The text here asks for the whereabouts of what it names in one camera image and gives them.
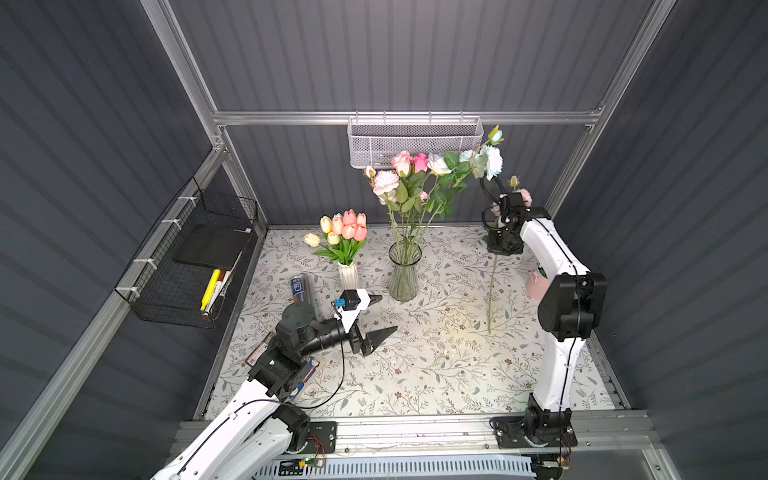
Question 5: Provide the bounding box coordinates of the hot pink rose stem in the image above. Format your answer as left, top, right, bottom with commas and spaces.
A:
411, 152, 431, 241

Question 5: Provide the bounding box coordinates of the large pale pink peony stem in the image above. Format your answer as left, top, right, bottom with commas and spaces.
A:
372, 170, 414, 257

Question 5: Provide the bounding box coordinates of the pale pink rose stem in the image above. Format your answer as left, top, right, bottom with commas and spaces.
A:
386, 151, 423, 246

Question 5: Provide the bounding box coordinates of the pink carnation stem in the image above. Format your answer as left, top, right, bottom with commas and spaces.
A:
408, 191, 430, 245

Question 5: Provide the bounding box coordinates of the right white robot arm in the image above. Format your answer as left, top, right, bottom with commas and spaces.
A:
484, 196, 608, 448

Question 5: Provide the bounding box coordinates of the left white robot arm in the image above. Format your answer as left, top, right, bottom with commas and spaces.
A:
154, 289, 395, 479

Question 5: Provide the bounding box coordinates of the white ribbed vase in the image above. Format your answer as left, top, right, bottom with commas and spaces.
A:
338, 263, 360, 290

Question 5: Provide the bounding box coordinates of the clear glass vase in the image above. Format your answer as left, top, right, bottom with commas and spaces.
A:
388, 241, 422, 303

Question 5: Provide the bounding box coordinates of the pink pen cup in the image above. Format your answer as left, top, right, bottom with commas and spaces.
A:
526, 268, 550, 302

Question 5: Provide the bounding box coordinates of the pink and yellow tulip bunch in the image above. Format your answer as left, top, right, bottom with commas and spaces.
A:
303, 209, 368, 266

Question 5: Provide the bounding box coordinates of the floral patterned table mat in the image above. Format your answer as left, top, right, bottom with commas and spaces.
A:
205, 226, 545, 419

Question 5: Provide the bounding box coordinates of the white rose stem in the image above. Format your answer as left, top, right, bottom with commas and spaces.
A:
421, 152, 459, 239

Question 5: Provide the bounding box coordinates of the light blue flower stem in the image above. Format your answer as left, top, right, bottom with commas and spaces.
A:
452, 125, 504, 207

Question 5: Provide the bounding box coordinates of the yellow marker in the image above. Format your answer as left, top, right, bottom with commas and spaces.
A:
200, 269, 222, 312

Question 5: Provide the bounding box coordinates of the black box in basket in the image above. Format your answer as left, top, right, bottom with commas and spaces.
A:
173, 224, 251, 271

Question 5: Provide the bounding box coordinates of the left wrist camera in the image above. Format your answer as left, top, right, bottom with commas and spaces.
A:
334, 289, 371, 333

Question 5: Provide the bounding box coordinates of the white wire mesh basket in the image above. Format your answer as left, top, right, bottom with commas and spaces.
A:
347, 113, 484, 169

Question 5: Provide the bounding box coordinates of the black wire wall basket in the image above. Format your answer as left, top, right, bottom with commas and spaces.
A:
116, 180, 258, 329

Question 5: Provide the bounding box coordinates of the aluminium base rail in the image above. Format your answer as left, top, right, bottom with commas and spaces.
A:
307, 410, 661, 458

